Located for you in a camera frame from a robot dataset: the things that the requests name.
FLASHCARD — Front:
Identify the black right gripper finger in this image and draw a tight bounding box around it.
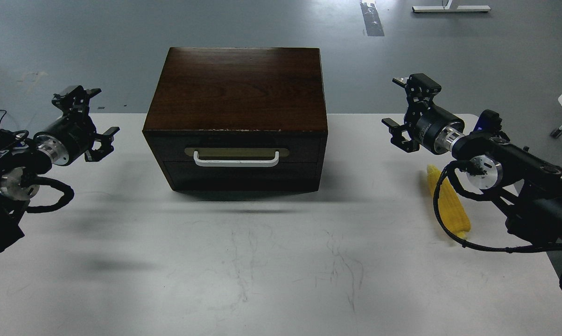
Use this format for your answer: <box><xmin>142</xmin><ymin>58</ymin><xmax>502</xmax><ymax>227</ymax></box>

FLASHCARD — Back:
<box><xmin>381</xmin><ymin>118</ymin><xmax>420</xmax><ymax>153</ymax></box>
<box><xmin>393</xmin><ymin>74</ymin><xmax>443</xmax><ymax>110</ymax></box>

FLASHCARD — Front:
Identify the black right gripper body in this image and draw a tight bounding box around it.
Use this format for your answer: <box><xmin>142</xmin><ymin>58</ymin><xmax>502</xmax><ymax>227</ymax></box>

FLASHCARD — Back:
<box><xmin>405</xmin><ymin>104</ymin><xmax>464</xmax><ymax>155</ymax></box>

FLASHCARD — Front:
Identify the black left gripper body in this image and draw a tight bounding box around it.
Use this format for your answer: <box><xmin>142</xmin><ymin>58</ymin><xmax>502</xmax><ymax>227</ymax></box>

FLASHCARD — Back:
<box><xmin>34</xmin><ymin>105</ymin><xmax>96</xmax><ymax>166</ymax></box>

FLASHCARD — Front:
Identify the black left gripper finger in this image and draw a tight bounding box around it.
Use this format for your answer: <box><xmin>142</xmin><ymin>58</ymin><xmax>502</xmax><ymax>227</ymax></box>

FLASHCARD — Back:
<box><xmin>84</xmin><ymin>127</ymin><xmax>119</xmax><ymax>162</ymax></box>
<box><xmin>51</xmin><ymin>85</ymin><xmax>102</xmax><ymax>115</ymax></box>

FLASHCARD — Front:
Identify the wooden drawer with white handle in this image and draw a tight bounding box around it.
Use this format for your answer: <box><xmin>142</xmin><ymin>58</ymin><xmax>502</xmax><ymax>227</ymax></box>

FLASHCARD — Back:
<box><xmin>154</xmin><ymin>135</ymin><xmax>326</xmax><ymax>168</ymax></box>

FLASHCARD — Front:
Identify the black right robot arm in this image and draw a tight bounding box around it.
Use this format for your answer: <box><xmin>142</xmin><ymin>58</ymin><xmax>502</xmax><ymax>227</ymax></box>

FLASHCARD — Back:
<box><xmin>383</xmin><ymin>74</ymin><xmax>562</xmax><ymax>253</ymax></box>

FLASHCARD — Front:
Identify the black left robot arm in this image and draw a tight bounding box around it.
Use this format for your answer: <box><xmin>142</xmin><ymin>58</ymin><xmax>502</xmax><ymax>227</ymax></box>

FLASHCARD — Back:
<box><xmin>0</xmin><ymin>85</ymin><xmax>119</xmax><ymax>253</ymax></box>

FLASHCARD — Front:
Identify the yellow corn cob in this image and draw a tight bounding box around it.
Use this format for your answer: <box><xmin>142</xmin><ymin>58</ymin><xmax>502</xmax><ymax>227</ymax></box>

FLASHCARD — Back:
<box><xmin>427</xmin><ymin>164</ymin><xmax>471</xmax><ymax>239</ymax></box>

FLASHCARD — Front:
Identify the white table leg base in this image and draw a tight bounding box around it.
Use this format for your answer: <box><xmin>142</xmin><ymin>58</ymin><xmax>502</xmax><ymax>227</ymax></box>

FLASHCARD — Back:
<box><xmin>412</xmin><ymin>0</ymin><xmax>492</xmax><ymax>14</ymax></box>

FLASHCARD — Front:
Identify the dark wooden cabinet box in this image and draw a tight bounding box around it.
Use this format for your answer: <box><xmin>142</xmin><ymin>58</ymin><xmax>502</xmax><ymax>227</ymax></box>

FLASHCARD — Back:
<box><xmin>142</xmin><ymin>47</ymin><xmax>329</xmax><ymax>192</ymax></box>

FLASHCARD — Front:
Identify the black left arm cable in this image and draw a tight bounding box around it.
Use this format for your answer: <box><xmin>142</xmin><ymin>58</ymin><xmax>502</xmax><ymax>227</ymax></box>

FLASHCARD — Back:
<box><xmin>22</xmin><ymin>176</ymin><xmax>75</xmax><ymax>214</ymax></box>

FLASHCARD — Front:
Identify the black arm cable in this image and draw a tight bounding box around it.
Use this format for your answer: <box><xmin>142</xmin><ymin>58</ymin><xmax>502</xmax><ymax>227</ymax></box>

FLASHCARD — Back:
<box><xmin>22</xmin><ymin>176</ymin><xmax>75</xmax><ymax>214</ymax></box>
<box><xmin>433</xmin><ymin>160</ymin><xmax>562</xmax><ymax>254</ymax></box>

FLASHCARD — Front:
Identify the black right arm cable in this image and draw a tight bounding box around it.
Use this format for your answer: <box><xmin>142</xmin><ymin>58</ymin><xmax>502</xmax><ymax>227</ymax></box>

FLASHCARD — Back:
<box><xmin>433</xmin><ymin>160</ymin><xmax>562</xmax><ymax>254</ymax></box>

